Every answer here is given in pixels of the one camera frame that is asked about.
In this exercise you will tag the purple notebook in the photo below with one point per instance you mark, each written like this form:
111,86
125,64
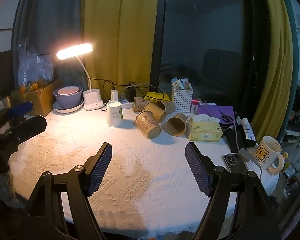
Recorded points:
210,111

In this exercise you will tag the pink bowl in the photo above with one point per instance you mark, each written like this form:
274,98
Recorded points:
67,91

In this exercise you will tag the grey curtain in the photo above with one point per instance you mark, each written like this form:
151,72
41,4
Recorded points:
52,17

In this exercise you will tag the yellow curtain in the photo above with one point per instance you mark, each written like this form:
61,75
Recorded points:
120,35
277,67

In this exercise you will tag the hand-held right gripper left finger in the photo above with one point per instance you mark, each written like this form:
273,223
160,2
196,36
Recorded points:
100,170

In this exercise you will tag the pile of small oranges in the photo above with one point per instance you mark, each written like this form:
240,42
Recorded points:
30,86

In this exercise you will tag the white plastic basket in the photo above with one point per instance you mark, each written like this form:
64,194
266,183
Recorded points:
181,100

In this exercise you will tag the black window frame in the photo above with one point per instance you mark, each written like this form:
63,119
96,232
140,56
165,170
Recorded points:
158,42

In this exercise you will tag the purple bowl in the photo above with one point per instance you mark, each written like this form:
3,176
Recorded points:
65,101

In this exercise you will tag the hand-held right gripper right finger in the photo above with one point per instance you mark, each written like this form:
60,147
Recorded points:
197,170

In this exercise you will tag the white cup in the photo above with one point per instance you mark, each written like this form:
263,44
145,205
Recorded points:
113,115

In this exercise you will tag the white plate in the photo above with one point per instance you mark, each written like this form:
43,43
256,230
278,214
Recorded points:
65,110

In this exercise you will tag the black charger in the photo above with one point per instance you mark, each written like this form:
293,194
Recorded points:
130,95

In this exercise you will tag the white charger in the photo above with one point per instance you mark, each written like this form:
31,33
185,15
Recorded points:
114,93

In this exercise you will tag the white power strip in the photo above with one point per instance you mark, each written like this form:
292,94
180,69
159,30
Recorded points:
126,104

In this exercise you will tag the black smartphone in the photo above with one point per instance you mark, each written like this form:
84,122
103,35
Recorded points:
236,162

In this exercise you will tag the clear plastic bag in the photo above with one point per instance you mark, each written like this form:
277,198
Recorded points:
32,65

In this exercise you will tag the black rectangular case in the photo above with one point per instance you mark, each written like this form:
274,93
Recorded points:
231,137

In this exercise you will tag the pink small box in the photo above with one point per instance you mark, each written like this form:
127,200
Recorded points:
195,105

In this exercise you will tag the white bottle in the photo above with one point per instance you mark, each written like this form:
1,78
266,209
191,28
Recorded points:
248,130

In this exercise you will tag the black scissors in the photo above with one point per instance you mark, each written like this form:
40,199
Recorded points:
226,117

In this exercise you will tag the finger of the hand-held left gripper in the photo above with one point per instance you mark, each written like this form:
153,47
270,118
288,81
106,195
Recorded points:
32,126
20,108

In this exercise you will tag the white bear mug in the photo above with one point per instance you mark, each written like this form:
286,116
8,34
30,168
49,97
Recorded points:
266,152

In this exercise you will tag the pile of small sachets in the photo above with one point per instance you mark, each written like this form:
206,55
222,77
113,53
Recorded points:
180,83

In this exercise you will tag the yellow packet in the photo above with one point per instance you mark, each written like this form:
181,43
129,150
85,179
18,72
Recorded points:
156,96

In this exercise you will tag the white desk lamp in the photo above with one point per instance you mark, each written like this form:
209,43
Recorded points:
92,100

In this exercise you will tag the yellow tissue box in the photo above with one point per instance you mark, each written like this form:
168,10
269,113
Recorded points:
205,131

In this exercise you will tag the brown paper cup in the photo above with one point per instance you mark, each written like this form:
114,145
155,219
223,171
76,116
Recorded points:
146,123
168,107
176,125
139,104
153,112

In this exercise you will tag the cardboard box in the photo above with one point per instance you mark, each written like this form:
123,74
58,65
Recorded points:
42,100

